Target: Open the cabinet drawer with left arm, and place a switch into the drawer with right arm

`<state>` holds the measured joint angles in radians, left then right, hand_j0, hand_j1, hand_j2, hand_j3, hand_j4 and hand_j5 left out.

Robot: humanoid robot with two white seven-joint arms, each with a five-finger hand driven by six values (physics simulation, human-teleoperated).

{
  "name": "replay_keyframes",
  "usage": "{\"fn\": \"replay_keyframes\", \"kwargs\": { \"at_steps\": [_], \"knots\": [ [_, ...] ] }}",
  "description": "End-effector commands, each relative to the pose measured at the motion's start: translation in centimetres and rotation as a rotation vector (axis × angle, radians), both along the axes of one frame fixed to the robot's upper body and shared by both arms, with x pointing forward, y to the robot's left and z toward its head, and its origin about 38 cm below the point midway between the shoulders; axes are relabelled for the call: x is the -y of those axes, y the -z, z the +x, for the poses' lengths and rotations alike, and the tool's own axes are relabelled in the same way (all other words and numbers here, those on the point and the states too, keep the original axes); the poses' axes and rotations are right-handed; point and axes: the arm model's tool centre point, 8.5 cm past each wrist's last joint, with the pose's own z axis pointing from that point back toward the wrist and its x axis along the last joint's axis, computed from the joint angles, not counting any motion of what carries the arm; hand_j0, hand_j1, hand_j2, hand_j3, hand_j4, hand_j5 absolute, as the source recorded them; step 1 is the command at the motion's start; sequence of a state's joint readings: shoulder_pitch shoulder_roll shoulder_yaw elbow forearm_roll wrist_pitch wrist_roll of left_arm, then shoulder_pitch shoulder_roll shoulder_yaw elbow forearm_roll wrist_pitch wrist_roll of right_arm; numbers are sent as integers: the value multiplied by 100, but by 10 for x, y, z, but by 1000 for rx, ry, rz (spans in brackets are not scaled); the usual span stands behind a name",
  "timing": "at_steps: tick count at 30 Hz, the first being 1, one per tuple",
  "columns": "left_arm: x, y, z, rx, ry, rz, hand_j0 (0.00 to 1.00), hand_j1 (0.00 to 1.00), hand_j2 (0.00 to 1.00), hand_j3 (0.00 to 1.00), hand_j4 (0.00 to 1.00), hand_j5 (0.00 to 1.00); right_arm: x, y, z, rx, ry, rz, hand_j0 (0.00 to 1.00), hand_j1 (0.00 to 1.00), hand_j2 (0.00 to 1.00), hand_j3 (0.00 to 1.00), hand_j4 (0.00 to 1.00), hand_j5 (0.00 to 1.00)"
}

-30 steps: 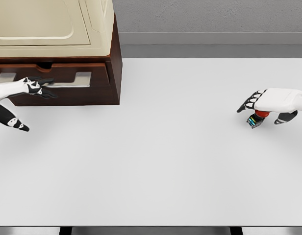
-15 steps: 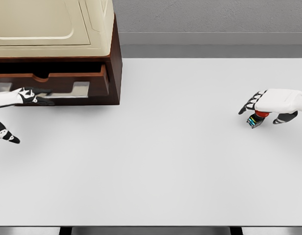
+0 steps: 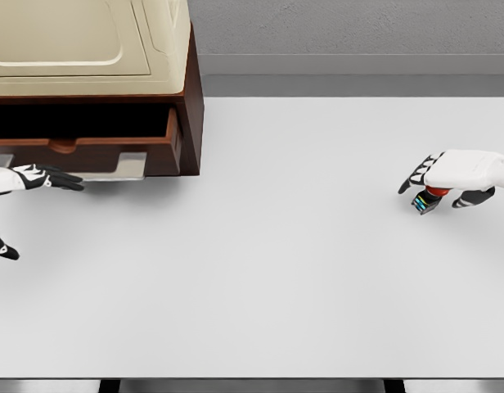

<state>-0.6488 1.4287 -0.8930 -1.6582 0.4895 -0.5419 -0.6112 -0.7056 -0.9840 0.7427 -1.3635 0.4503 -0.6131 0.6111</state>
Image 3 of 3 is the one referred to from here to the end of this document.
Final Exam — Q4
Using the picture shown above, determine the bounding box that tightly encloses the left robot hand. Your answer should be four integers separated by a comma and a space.
0, 163, 86, 262

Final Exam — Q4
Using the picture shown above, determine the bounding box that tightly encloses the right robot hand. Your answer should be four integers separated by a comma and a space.
397, 149, 499, 210

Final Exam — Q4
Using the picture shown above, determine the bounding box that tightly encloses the red button black switch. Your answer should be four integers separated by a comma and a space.
410, 184, 443, 216

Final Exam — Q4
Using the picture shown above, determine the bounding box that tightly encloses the brown drawer with silver handle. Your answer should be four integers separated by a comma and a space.
0, 106, 184, 182

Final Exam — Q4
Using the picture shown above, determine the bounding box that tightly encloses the brown cabinet with beige top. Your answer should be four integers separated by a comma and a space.
0, 0, 205, 178

